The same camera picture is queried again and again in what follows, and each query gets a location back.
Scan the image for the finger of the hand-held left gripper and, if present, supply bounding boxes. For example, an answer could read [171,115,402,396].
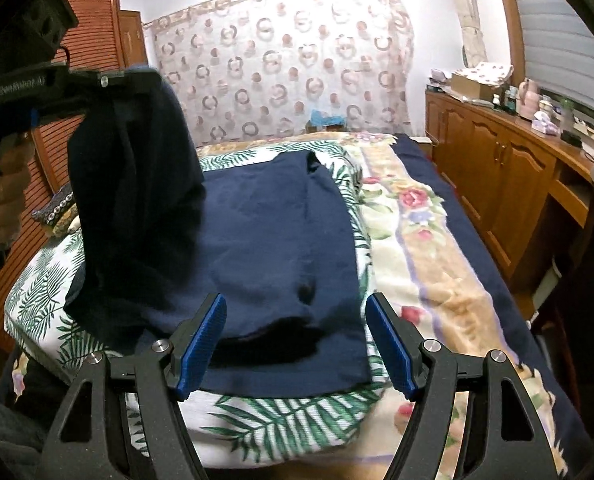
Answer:
[60,67,165,92]
[30,102,88,128]

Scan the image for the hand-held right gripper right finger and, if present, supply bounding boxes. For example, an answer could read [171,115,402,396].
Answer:
[366,291,560,480]

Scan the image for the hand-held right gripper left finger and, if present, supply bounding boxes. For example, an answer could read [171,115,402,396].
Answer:
[34,292,228,480]

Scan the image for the navy printed t-shirt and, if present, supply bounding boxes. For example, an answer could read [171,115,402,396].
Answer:
[63,65,374,398]

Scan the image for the person's left hand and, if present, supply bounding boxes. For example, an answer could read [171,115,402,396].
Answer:
[0,132,34,252]

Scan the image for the wooden louvred wardrobe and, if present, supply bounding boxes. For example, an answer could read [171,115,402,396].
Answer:
[0,0,150,361]

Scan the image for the leaf printed bedsheet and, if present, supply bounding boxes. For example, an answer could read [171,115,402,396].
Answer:
[4,141,395,467]

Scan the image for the tan folded cloth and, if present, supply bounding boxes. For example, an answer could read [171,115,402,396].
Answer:
[50,216,82,238]

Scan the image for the navy blanket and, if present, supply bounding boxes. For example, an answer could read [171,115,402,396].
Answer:
[391,133,594,480]

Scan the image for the wooden cabinet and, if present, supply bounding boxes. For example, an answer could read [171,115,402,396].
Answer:
[423,87,594,286]

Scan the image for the person's dark clothing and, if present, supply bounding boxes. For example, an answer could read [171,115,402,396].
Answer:
[0,350,75,480]

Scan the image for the blue crumpled item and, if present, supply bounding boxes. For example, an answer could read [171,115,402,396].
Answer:
[309,109,348,128]

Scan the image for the cardboard box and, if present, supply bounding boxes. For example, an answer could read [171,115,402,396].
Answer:
[449,72,498,102]

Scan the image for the lavender small item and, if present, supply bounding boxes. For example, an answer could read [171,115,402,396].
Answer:
[533,111,562,137]

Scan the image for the pink vase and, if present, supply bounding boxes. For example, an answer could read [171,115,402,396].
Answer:
[518,78,541,120]

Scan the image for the dotted white cloth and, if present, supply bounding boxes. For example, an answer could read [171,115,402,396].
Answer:
[464,61,516,87]

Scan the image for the window blind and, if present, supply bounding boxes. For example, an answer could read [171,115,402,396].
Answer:
[504,0,594,111]

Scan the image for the ring patterned curtain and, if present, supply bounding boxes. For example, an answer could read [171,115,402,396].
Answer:
[144,0,418,147]

